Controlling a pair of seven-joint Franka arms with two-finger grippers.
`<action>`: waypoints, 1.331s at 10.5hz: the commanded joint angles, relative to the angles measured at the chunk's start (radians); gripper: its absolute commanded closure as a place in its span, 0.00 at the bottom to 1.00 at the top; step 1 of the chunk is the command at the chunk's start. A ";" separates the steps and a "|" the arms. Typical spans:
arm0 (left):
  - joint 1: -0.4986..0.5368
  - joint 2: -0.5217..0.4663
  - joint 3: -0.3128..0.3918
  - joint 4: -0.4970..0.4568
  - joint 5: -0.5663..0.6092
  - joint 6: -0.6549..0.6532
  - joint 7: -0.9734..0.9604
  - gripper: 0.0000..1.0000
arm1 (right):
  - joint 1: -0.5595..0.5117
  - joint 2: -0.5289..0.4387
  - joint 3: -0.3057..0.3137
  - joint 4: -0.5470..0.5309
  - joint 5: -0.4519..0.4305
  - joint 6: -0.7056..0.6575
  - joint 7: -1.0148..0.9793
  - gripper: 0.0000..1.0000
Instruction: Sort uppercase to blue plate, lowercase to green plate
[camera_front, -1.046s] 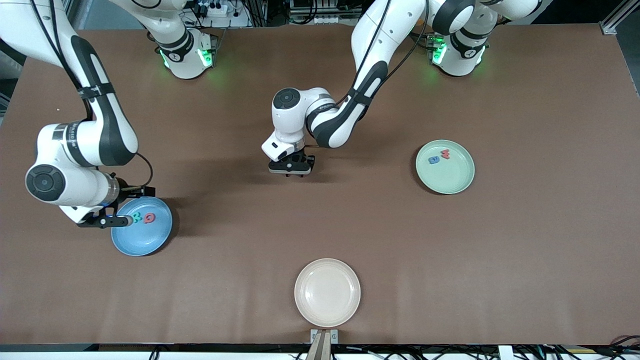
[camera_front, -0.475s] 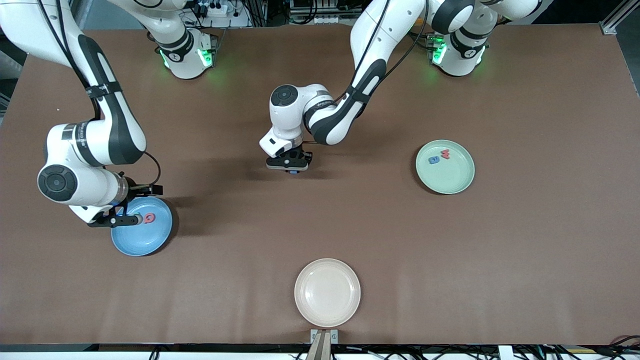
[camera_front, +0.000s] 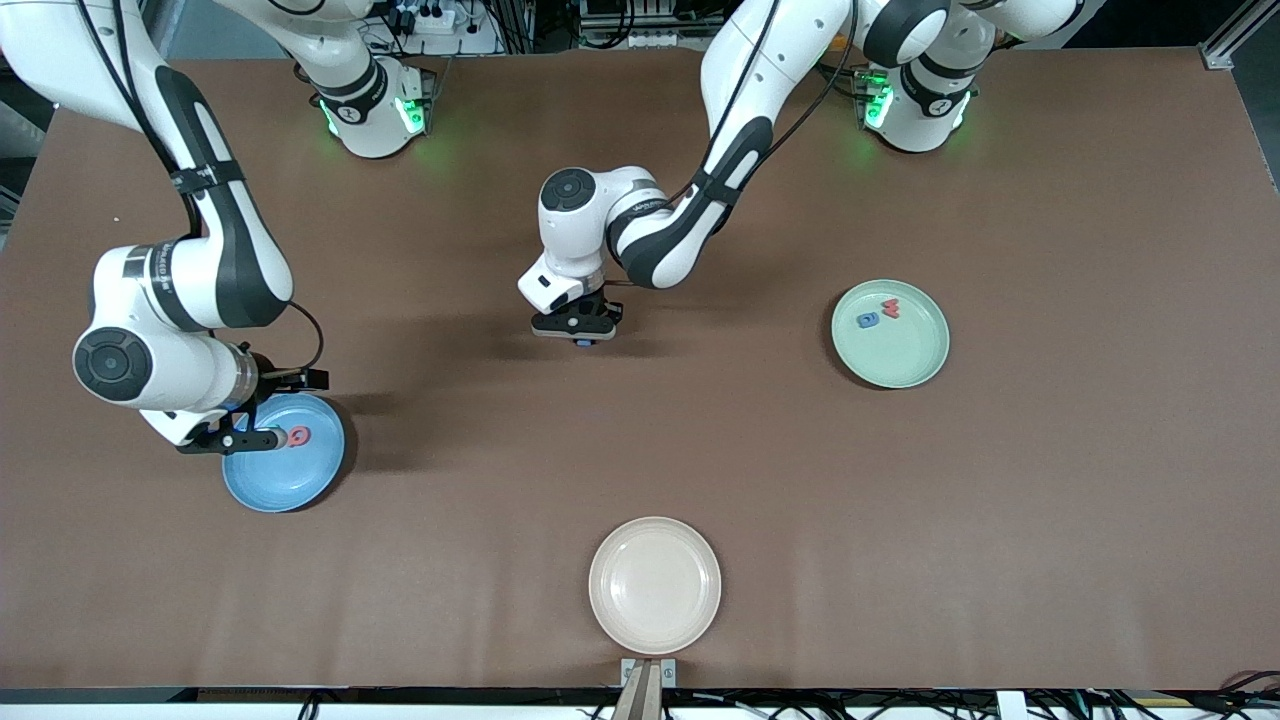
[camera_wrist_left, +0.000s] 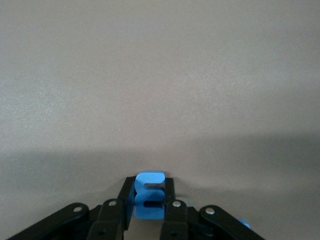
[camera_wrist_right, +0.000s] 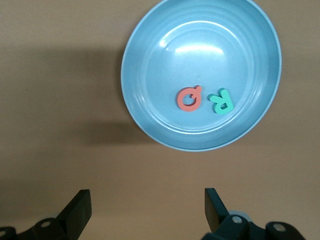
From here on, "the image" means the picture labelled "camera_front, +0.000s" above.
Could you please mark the background metal rack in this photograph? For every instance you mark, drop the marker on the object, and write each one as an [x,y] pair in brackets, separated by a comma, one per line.
[645,25]

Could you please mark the red uppercase letter Q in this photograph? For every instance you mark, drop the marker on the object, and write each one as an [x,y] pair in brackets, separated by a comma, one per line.
[301,428]

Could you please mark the cream plate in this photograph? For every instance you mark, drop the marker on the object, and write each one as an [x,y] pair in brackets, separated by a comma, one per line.
[655,586]

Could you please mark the red lowercase letter w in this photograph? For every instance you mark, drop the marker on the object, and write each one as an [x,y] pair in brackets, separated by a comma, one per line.
[890,308]

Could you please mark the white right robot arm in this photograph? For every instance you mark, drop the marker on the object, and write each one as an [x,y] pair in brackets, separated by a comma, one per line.
[40,50]

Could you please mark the aluminium frame post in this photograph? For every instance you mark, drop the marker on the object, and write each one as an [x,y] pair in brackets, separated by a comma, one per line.
[1235,35]

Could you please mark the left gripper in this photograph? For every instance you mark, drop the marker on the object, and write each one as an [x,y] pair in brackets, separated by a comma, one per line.
[596,299]

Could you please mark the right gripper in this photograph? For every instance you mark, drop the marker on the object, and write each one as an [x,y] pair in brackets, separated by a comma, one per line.
[268,379]

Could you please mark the white power strip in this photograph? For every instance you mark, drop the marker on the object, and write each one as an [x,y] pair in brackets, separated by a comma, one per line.
[428,18]

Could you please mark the blue plate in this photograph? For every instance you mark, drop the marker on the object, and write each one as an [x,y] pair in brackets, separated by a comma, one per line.
[290,480]

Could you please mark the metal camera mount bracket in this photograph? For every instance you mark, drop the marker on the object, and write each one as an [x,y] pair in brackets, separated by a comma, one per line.
[648,675]

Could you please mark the brown table cover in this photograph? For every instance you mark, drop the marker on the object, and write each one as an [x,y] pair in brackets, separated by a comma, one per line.
[1000,550]

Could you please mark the green plate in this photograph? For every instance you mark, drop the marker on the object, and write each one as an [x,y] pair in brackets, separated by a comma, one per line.
[900,355]

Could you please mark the blue lowercase letter g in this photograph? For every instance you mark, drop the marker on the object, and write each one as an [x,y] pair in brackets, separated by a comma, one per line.
[868,320]

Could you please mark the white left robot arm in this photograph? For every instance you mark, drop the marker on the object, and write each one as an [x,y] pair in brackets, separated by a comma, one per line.
[760,60]

